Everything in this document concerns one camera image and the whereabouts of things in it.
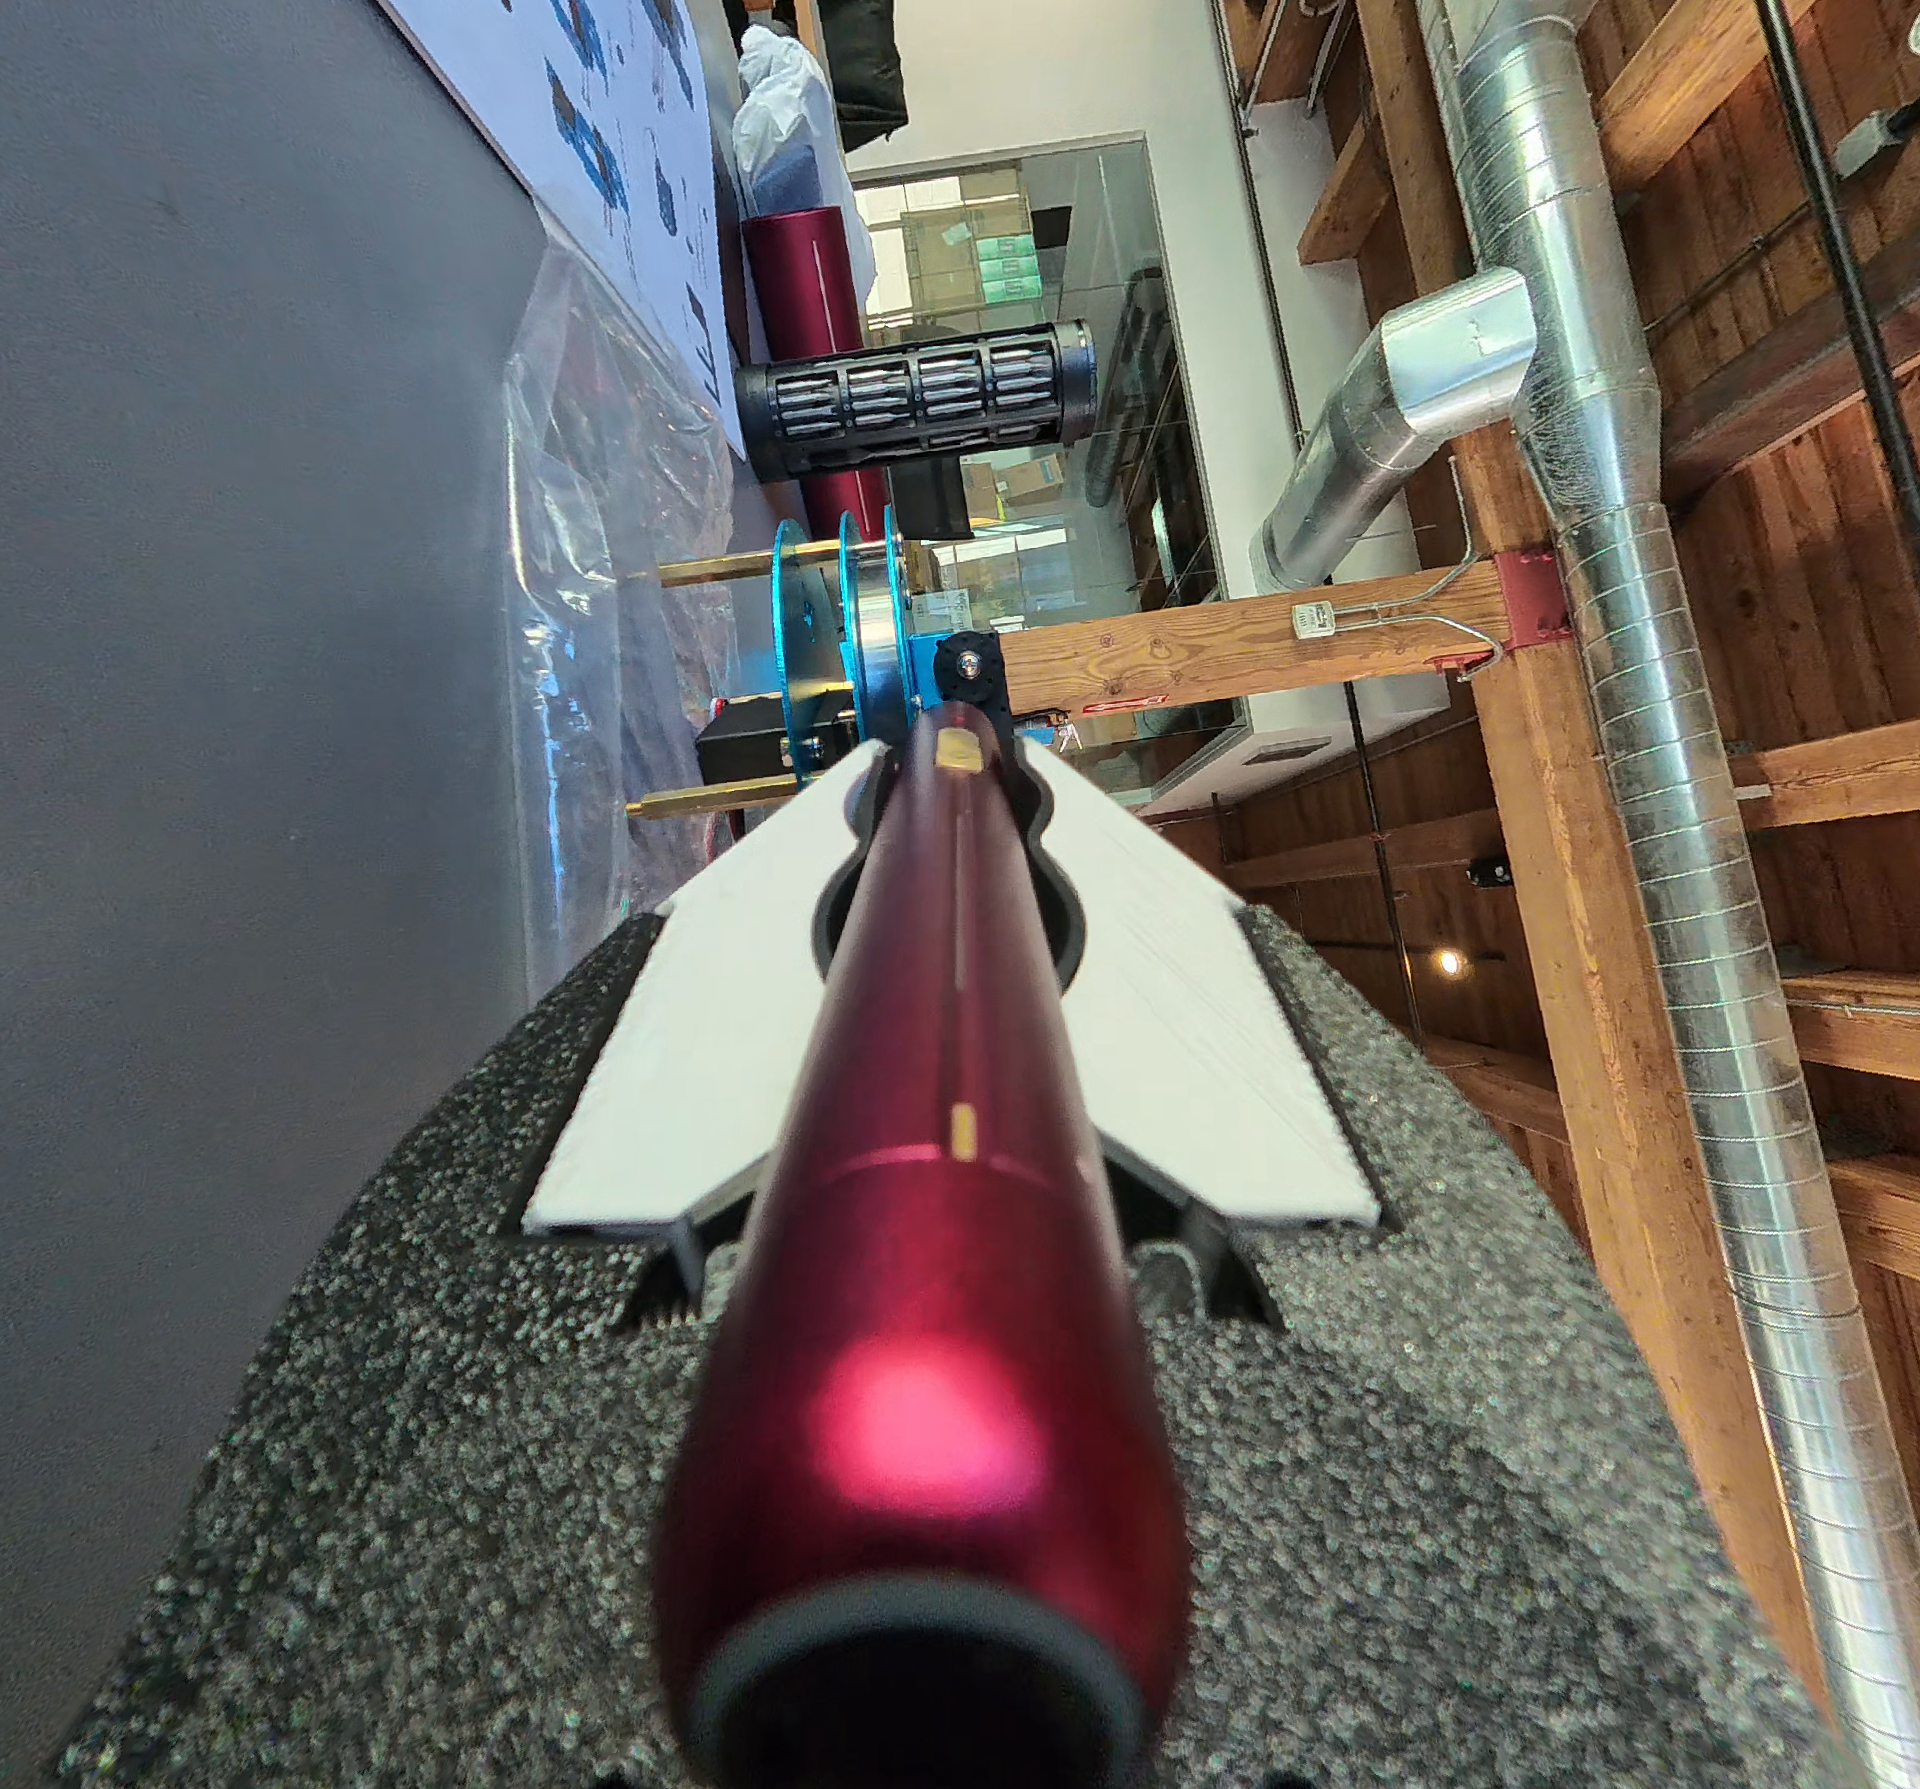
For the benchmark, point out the black bag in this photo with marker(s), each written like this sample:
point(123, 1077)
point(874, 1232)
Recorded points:
point(862, 34)

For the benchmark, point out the red metal bracket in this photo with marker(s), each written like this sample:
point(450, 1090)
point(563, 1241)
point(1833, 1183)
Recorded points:
point(1535, 596)

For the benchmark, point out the red electric screwdriver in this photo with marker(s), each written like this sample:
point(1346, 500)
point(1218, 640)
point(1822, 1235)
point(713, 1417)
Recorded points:
point(916, 1293)

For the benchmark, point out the white plastic wrap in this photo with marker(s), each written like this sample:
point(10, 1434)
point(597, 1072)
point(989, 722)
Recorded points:
point(788, 110)

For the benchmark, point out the wooden ceiling beam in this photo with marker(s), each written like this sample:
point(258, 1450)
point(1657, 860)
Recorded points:
point(1201, 643)

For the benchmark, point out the black servo motor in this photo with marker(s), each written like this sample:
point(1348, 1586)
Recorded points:
point(974, 682)

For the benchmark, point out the black monitor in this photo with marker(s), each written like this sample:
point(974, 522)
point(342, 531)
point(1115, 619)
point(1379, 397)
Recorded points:
point(929, 500)

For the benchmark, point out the red cylindrical case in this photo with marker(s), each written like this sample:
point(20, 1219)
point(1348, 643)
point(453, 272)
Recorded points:
point(803, 288)

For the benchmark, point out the black screwdriver bit holder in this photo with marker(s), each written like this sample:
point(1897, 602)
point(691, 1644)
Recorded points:
point(916, 393)

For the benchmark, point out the large clear plastic bag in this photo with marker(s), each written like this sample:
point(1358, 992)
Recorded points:
point(598, 500)

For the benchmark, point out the wooden post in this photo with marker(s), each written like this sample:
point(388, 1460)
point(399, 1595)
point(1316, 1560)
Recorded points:
point(1565, 920)

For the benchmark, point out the silver ventilation duct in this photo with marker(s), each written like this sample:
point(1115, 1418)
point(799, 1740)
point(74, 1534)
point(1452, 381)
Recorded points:
point(1650, 619)

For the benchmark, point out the metal conduit with tag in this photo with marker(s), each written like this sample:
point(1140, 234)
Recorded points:
point(1316, 619)

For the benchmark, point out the glass partition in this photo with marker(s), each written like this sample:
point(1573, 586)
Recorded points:
point(1048, 259)

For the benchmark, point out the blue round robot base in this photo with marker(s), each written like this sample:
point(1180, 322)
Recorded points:
point(810, 619)

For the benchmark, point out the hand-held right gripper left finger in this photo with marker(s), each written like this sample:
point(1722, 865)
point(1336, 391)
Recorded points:
point(674, 1069)

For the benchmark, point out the printed instruction sheet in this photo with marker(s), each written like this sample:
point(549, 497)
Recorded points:
point(598, 20)

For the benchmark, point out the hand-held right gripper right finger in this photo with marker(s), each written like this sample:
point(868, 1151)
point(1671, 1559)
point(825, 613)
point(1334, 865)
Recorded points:
point(1201, 1069)

